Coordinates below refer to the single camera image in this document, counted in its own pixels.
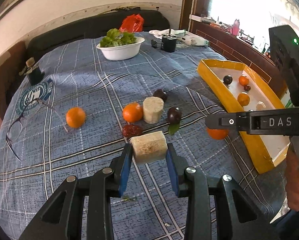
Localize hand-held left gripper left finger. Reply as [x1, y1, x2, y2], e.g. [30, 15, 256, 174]
[19, 143, 134, 240]

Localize green lettuce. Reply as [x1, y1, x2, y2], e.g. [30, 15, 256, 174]
[100, 29, 137, 47]

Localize black jar with cork figure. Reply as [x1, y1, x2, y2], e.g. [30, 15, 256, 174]
[19, 57, 45, 85]

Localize red plastic bag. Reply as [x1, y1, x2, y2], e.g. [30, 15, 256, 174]
[120, 14, 144, 33]

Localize large pale sugarcane chunk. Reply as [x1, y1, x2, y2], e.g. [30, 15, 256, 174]
[143, 97, 164, 124]

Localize pink bottle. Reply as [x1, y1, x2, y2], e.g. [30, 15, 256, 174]
[231, 19, 240, 36]

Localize medium pale sugarcane chunk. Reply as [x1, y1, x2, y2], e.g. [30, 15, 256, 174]
[130, 131, 168, 165]

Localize red jujube date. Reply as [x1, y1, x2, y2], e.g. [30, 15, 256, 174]
[122, 124, 143, 138]

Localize person's right hand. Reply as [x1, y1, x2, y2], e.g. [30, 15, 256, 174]
[286, 150, 299, 212]

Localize brown tiled window ledge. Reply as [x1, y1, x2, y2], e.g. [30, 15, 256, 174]
[179, 0, 287, 98]

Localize person's blue jeans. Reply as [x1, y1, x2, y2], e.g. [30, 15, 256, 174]
[269, 205, 299, 240]

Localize white bowl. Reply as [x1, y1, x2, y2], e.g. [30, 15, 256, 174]
[97, 37, 145, 61]

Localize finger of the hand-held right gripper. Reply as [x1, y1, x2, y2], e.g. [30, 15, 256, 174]
[205, 112, 251, 132]

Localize blue plaid blanket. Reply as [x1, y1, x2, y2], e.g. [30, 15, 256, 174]
[0, 31, 290, 240]

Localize yellow cardboard tray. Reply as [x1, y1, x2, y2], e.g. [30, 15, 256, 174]
[197, 59, 291, 175]

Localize white crumpled cloth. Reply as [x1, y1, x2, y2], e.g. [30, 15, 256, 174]
[177, 31, 210, 47]

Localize assorted small windowsill items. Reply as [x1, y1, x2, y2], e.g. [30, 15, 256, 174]
[189, 15, 272, 58]

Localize dark sofa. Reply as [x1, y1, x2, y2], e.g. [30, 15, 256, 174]
[26, 9, 170, 55]

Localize thin-framed eyeglasses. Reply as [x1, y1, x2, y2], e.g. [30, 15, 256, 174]
[6, 99, 69, 160]

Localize framed plant picture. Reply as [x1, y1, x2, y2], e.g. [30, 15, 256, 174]
[281, 87, 293, 109]

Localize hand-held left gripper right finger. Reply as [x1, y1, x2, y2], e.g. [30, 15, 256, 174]
[165, 142, 281, 240]

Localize black cup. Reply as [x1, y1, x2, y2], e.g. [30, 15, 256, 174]
[161, 35, 177, 53]

